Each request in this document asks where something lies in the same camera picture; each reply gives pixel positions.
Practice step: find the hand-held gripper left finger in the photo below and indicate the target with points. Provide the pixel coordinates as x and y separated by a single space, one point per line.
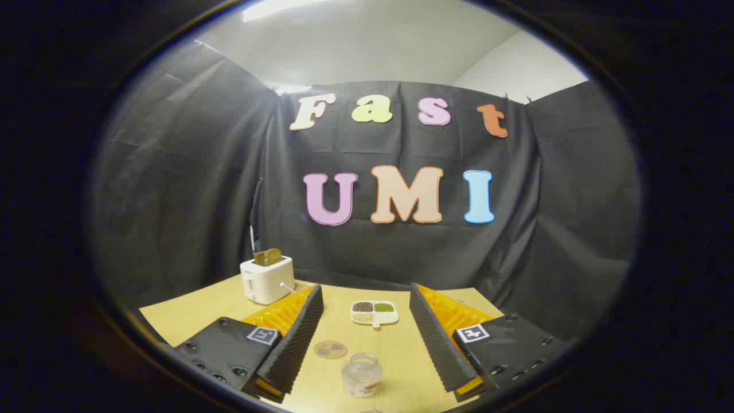
298 338

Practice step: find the clear glass cup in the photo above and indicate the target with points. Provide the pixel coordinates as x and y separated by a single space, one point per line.
361 376

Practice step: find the brown toast slice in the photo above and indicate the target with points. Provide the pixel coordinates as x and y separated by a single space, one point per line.
268 257

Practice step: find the white divided grain dish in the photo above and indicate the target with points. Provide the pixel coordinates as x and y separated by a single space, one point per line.
374 312

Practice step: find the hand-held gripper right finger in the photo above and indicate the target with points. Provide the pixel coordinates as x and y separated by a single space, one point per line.
436 338

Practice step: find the round brown coaster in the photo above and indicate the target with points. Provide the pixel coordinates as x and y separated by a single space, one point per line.
331 349

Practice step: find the wooden table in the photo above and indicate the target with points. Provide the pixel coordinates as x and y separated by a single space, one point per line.
395 358

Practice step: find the ceiling light strip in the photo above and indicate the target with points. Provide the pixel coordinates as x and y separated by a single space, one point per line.
275 8

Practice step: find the white toaster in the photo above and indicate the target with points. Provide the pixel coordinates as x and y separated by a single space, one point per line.
266 284

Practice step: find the black backdrop cloth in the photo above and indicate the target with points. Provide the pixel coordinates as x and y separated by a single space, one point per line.
200 201

